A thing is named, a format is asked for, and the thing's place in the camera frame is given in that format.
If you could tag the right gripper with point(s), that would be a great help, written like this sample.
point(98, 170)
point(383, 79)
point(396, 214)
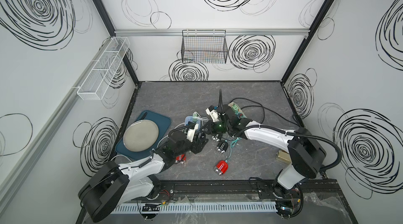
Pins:
point(211, 127)

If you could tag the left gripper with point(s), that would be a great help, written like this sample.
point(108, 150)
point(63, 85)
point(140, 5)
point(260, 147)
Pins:
point(196, 146)

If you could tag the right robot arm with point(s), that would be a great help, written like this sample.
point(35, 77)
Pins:
point(306, 153)

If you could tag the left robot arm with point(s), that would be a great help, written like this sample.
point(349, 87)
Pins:
point(114, 184)

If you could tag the beige power strip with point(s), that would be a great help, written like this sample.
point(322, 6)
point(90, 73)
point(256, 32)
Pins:
point(237, 110)

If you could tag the blue power strip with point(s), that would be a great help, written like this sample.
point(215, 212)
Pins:
point(189, 119)

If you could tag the round grey plate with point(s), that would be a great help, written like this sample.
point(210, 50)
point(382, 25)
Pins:
point(141, 135)

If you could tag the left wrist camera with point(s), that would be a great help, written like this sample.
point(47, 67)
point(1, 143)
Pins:
point(191, 132)

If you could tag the white slotted cable duct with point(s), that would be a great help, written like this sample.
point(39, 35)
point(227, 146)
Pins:
point(197, 207)

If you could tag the black wire wall basket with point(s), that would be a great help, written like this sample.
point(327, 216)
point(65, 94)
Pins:
point(204, 46)

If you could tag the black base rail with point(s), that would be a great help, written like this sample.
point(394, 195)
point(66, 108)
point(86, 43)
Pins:
point(265, 189)

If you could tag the white wire wall shelf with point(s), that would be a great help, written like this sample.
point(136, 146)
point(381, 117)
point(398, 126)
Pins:
point(105, 67)

